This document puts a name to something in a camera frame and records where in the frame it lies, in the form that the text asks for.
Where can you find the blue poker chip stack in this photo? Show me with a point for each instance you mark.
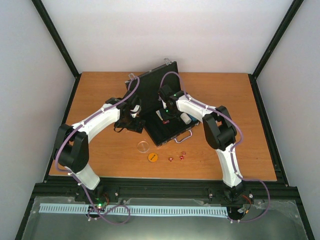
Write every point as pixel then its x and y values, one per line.
pixel 193 119

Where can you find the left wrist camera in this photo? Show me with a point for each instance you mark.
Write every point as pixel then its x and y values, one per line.
pixel 135 111

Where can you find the black poker set case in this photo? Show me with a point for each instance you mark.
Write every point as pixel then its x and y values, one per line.
pixel 149 85

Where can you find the clear plastic disc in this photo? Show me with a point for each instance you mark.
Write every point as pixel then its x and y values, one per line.
pixel 143 146

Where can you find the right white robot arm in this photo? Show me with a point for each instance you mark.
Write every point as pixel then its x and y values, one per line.
pixel 220 134

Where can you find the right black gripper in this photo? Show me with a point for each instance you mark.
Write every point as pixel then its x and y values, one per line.
pixel 166 117

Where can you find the playing card deck box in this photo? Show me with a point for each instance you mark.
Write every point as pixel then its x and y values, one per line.
pixel 159 114

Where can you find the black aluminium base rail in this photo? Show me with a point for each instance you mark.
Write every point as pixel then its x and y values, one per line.
pixel 213 192

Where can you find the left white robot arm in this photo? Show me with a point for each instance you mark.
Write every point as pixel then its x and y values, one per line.
pixel 71 147

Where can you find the light blue cable duct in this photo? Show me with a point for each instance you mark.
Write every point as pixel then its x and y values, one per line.
pixel 136 210

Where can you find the right black frame post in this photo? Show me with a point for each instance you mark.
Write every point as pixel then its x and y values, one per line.
pixel 283 26

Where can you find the black frame post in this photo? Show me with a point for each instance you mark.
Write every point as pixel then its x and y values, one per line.
pixel 283 26
pixel 45 17

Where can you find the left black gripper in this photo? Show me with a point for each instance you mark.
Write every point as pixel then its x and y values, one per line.
pixel 134 127

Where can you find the white poker chip stack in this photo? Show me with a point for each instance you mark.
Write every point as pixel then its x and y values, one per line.
pixel 185 118

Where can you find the left black frame post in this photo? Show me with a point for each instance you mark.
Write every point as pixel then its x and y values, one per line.
pixel 45 17

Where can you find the orange dealer button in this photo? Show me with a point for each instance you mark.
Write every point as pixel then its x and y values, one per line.
pixel 152 157

